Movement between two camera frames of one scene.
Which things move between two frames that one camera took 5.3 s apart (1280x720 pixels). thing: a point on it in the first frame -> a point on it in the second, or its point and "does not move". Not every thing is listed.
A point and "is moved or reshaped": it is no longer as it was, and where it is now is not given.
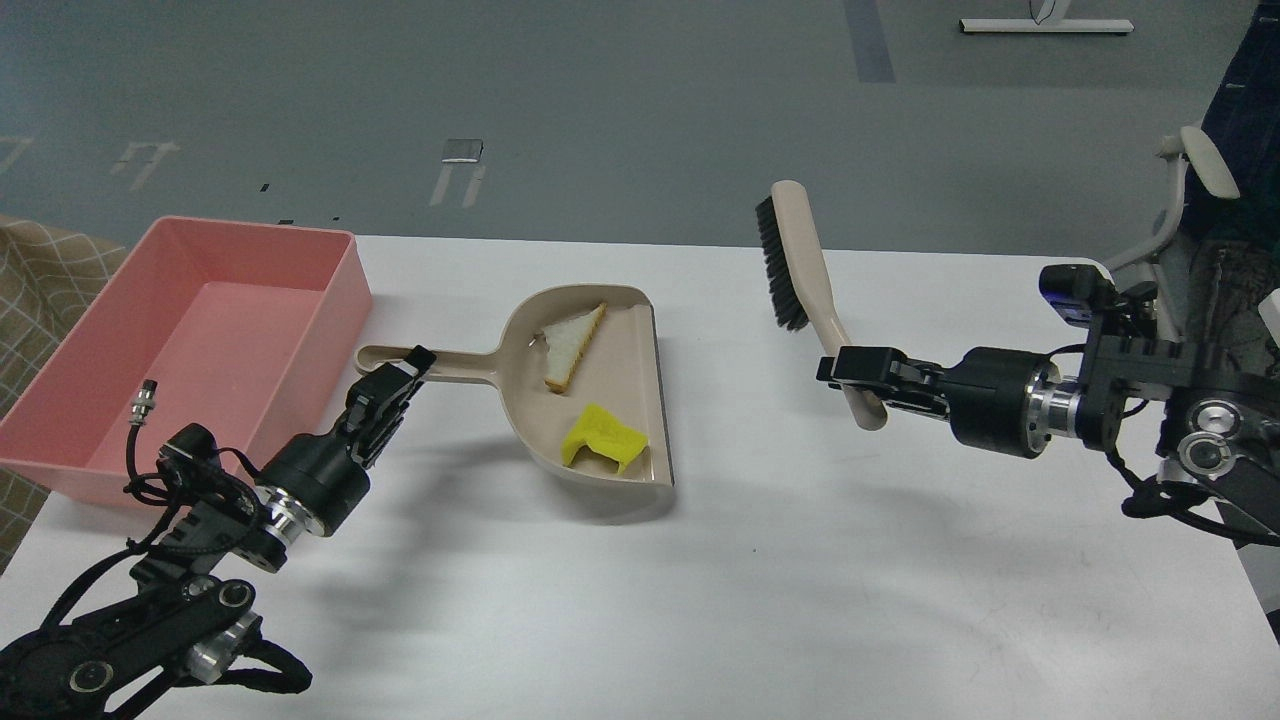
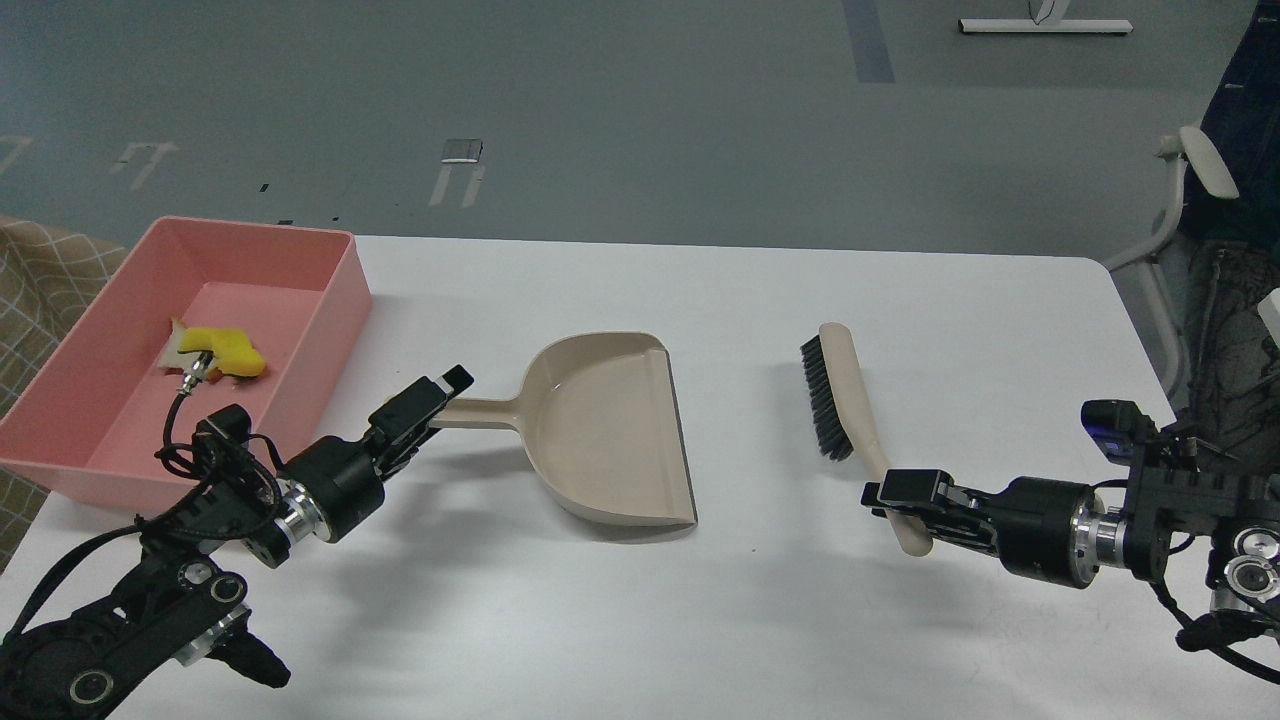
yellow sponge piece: [605, 435] -> [232, 349]
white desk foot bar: [1046, 26] does not move
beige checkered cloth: [46, 280] does not move
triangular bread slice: [568, 342] -> [181, 363]
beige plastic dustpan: [577, 376] is moved or reshaped
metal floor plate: [462, 150] does not move
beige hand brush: [798, 282] -> [842, 417]
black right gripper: [1000, 401] -> [1045, 529]
